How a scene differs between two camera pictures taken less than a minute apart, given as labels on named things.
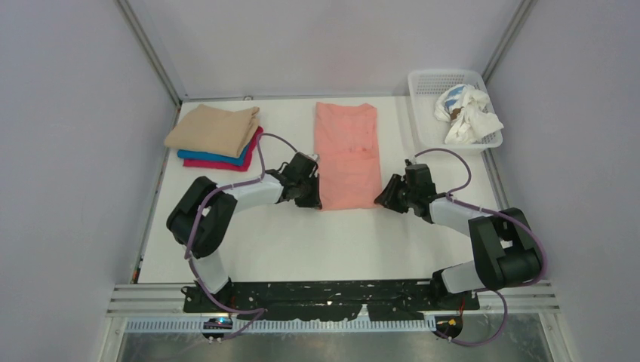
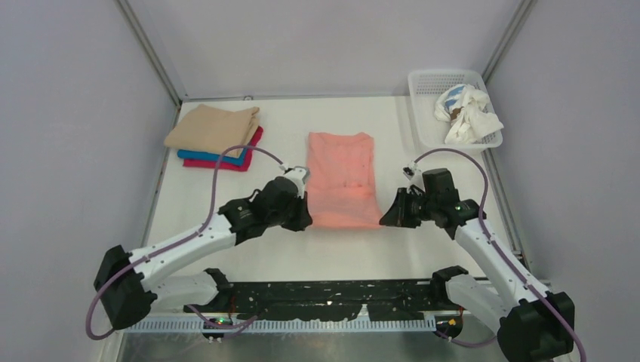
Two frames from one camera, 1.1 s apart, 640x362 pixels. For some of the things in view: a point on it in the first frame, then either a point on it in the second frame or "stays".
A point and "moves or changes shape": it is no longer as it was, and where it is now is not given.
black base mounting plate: (330, 300) stays
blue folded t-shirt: (213, 155) stays
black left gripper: (309, 187) -> (296, 210)
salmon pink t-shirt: (346, 153) moves or changes shape
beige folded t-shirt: (216, 130) stays
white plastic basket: (426, 87) stays
